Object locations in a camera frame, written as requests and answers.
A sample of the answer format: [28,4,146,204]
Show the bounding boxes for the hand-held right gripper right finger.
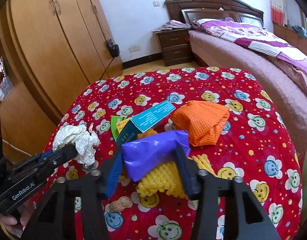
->
[175,146,281,240]

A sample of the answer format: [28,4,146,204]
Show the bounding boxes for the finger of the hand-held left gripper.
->
[43,144,78,174]
[31,150,60,164]

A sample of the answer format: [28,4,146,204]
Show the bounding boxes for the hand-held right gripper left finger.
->
[20,151,124,240]

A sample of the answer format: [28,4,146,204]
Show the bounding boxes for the white paper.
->
[52,124,101,167]

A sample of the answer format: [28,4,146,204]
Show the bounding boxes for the purple plastic bag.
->
[121,129,191,182]

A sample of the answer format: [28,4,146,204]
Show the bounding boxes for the person's left hand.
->
[0,201,35,238]

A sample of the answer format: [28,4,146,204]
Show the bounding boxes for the yellow plastic strips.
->
[190,154,217,178]

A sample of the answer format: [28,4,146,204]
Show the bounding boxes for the yellow foam net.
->
[136,161,187,200]

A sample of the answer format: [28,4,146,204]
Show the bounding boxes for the walnuts beside blocks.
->
[110,196,133,212]

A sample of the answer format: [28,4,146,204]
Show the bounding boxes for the green cardboard box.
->
[111,116,132,140]

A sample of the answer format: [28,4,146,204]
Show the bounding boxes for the orange foam net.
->
[170,100,230,147]

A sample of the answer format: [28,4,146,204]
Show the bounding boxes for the teal cardboard box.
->
[115,99,176,145]

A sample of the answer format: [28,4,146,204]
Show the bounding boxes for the red floral blanket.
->
[26,66,304,240]

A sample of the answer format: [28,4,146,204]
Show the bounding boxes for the wooden wardrobe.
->
[0,0,124,160]

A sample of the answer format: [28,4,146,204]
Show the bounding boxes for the black hanging bag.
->
[93,5,121,57]

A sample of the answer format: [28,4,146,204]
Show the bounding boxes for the dark wooden nightstand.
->
[157,29,194,67]

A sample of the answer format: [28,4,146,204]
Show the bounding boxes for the bed with pink cover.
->
[188,29,307,140]

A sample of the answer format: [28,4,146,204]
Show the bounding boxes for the pink patterned cloth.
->
[151,19,191,33]

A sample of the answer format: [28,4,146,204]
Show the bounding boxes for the purple patterned quilt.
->
[192,17,307,85]

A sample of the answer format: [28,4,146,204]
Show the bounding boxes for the wooden window cabinet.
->
[273,22,307,60]

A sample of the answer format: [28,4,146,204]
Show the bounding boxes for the dark wooden headboard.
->
[164,0,265,29]

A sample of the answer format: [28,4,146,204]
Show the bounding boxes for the pile of blue clothes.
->
[288,25,307,40]

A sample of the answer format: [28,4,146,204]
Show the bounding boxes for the white and red curtain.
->
[270,0,286,25]

